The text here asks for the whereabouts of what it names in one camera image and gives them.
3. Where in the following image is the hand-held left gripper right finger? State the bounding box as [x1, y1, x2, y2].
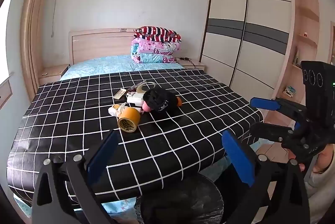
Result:
[222, 130, 311, 224]

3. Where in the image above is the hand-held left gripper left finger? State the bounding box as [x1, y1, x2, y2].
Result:
[31, 130, 120, 224]

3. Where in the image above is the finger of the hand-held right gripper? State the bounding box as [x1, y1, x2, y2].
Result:
[249, 122, 297, 146]
[250, 97, 308, 120]

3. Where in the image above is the trash bin with black bag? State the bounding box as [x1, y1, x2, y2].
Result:
[134, 175, 225, 224]

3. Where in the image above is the person's right forearm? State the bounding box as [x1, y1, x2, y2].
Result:
[304, 161, 335, 224]

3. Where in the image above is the person's right hand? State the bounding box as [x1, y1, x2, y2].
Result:
[313, 144, 335, 174]

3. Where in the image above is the stack of books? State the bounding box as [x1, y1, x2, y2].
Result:
[283, 86, 298, 98]

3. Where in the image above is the yellow tape roll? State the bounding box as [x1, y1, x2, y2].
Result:
[117, 107, 142, 133]

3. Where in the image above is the crumpled white wrapper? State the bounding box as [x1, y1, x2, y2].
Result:
[108, 103, 127, 117]

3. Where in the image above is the wooden corner shelf unit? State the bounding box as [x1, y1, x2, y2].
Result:
[274, 0, 321, 105]

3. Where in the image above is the white sliding door wardrobe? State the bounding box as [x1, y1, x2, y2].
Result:
[198, 0, 297, 99]

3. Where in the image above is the black cap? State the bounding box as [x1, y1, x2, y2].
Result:
[143, 88, 178, 113]

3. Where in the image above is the clear tape dispenser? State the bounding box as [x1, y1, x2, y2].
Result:
[135, 81, 155, 94]

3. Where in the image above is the wooden nightstand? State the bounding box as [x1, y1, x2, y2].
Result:
[179, 58, 207, 73]
[38, 64, 71, 86]

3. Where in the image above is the wooden bed headboard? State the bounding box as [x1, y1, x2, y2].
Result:
[68, 28, 142, 65]

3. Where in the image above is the pink folded quilt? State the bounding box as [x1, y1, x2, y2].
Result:
[130, 38, 182, 64]

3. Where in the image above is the striped folded blanket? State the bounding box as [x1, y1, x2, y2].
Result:
[133, 26, 182, 43]

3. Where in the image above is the window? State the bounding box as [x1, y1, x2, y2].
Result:
[0, 0, 19, 84]

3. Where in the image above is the black cable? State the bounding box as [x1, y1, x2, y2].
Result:
[175, 56, 197, 68]

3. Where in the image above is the wooden window frame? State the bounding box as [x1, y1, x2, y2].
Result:
[20, 0, 62, 102]

